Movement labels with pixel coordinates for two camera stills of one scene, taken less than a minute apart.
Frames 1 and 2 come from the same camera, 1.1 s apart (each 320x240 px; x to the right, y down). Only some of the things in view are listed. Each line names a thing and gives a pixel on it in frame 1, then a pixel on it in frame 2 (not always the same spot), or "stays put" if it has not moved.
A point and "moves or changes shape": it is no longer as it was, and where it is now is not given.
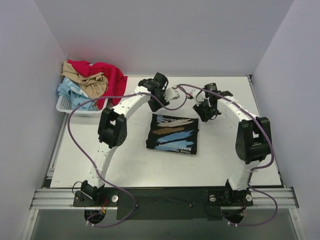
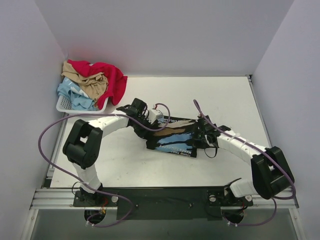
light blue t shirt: x=68 y=87 stays put
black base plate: x=165 y=203 stays put
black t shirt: x=173 y=134 moves or changes shape
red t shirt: x=117 y=82 stays put
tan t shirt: x=93 y=86 stays put
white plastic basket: x=64 y=105 stays put
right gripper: x=203 y=113 to x=200 y=132
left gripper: x=155 y=104 to x=143 y=128
